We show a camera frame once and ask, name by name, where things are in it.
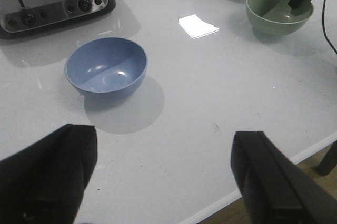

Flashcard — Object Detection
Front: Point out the blue bowl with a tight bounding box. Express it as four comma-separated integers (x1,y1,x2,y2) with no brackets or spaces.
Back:
64,37,148,100

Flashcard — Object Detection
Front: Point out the green bowl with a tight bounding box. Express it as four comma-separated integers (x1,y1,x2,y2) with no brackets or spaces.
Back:
246,0,314,36

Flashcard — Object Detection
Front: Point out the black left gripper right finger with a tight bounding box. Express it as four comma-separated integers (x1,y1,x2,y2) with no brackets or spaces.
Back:
231,131,336,223

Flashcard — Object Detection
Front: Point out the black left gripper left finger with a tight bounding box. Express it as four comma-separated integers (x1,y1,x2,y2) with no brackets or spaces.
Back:
1,124,97,223

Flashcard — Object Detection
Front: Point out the black cable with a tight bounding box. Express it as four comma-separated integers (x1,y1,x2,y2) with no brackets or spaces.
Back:
322,0,337,54

